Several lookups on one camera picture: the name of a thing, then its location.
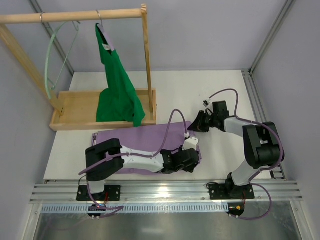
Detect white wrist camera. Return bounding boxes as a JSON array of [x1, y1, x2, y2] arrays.
[[182, 132, 199, 151], [203, 99, 213, 110]]

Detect mint green clothes hanger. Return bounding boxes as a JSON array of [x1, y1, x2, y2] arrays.
[[43, 21, 81, 100]]

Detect purple clothes hanger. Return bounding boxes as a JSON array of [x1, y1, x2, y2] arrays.
[[96, 9, 115, 51]]

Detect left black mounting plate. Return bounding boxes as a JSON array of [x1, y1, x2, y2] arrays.
[[76, 185, 121, 202]]

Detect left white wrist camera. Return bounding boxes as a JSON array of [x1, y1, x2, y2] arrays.
[[182, 132, 199, 151]]

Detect aluminium frame post right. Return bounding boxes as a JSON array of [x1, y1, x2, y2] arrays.
[[241, 0, 297, 181]]

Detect black mounting plate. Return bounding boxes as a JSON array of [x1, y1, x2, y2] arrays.
[[76, 185, 121, 202], [206, 182, 255, 200]]

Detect green t-shirt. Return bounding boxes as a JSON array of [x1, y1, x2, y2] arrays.
[[95, 23, 146, 127]]

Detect aluminium frame post left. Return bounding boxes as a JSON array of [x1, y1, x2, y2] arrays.
[[29, 0, 75, 77]]

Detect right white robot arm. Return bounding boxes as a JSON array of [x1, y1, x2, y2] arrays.
[[188, 101, 284, 200]]

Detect aluminium frame post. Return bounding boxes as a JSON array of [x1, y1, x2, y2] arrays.
[[241, 0, 297, 181], [29, 0, 75, 77]]

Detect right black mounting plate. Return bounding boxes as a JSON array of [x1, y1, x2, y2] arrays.
[[206, 182, 255, 200]]

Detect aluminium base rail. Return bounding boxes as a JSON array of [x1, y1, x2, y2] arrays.
[[29, 179, 303, 204]]

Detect purple trousers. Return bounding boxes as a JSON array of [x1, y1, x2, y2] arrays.
[[91, 120, 203, 177]]

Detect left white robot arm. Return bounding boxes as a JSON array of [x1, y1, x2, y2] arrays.
[[79, 136, 200, 194]]

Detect slotted cable duct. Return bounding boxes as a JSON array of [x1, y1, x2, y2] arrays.
[[40, 202, 229, 214]]

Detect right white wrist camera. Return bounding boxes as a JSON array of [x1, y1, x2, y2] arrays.
[[203, 99, 213, 110]]

